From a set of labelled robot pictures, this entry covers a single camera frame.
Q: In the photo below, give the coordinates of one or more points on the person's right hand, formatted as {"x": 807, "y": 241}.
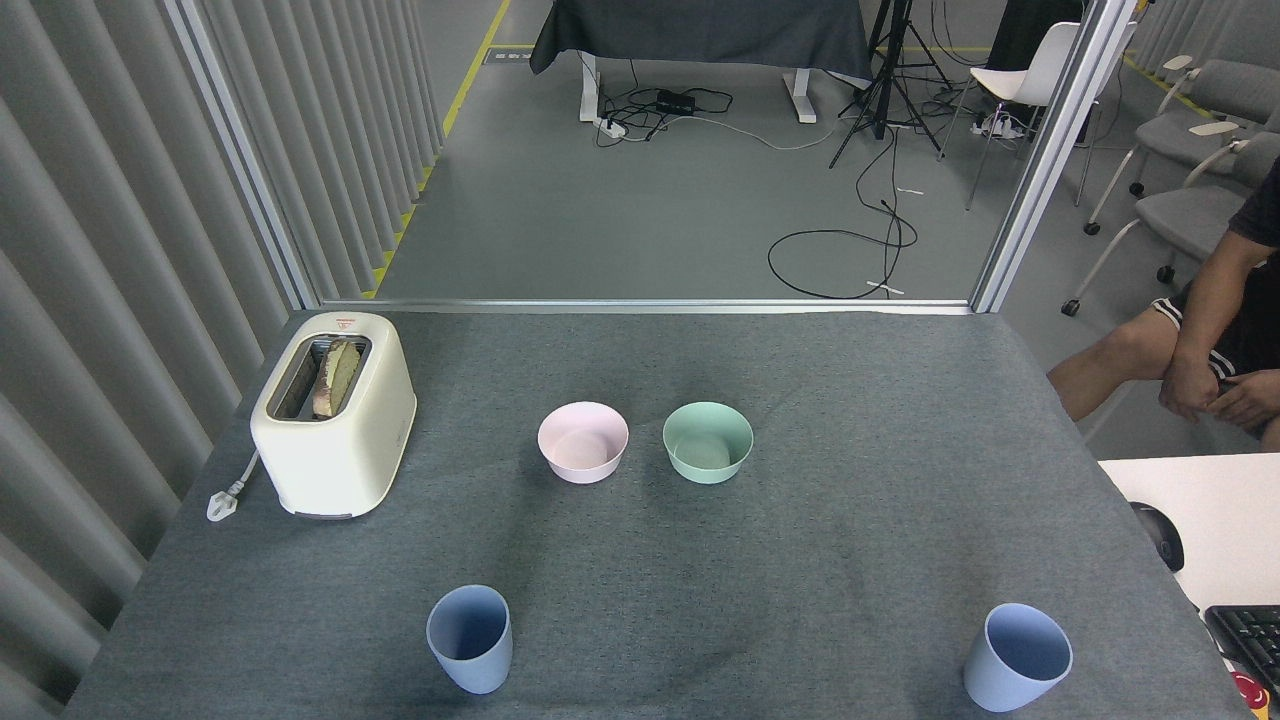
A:
{"x": 1188, "y": 388}

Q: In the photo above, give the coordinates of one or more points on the person's left hand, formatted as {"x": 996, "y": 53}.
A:
{"x": 1250, "y": 400}

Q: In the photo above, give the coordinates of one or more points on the blue plastic cup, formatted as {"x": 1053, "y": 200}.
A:
{"x": 1000, "y": 685}
{"x": 470, "y": 665}

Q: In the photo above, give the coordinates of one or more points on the person's right forearm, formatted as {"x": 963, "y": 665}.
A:
{"x": 1215, "y": 300}

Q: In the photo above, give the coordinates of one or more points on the person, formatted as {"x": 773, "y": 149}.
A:
{"x": 1130, "y": 350}

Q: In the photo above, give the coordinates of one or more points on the white desk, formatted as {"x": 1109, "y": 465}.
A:
{"x": 1220, "y": 510}

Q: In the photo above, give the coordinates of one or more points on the black computer mouse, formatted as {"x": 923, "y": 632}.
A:
{"x": 1160, "y": 538}

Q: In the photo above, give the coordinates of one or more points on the grey wheeled office chair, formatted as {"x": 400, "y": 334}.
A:
{"x": 1185, "y": 215}
{"x": 1200, "y": 130}

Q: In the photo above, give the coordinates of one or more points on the black keyboard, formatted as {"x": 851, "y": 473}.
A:
{"x": 1250, "y": 640}

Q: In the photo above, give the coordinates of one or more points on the red round button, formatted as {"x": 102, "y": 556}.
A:
{"x": 1250, "y": 692}

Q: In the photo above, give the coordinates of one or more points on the white power strip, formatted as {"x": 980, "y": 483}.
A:
{"x": 995, "y": 125}
{"x": 612, "y": 126}

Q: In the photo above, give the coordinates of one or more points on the white plastic chair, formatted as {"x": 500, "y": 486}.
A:
{"x": 1030, "y": 75}

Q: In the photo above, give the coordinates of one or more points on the black tripod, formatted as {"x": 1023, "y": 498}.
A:
{"x": 885, "y": 70}

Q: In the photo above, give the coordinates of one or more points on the green bowl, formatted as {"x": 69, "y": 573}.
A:
{"x": 707, "y": 455}

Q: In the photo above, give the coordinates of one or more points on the white table leg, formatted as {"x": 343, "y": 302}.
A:
{"x": 798, "y": 95}
{"x": 590, "y": 90}

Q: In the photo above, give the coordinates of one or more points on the black power adapter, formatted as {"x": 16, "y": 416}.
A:
{"x": 675, "y": 101}

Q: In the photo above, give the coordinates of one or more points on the dark grey table cloth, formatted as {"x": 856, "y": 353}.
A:
{"x": 700, "y": 30}

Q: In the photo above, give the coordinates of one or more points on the pink bowl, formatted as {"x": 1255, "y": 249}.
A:
{"x": 583, "y": 455}

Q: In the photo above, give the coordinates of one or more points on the bread slice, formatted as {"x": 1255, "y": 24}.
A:
{"x": 337, "y": 380}

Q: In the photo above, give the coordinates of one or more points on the cream toaster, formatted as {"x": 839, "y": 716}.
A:
{"x": 340, "y": 460}

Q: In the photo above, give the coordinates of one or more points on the silver aluminium post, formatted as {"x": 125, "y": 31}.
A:
{"x": 245, "y": 155}
{"x": 1050, "y": 160}

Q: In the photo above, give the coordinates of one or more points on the silver aluminium rail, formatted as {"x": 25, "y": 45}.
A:
{"x": 640, "y": 306}

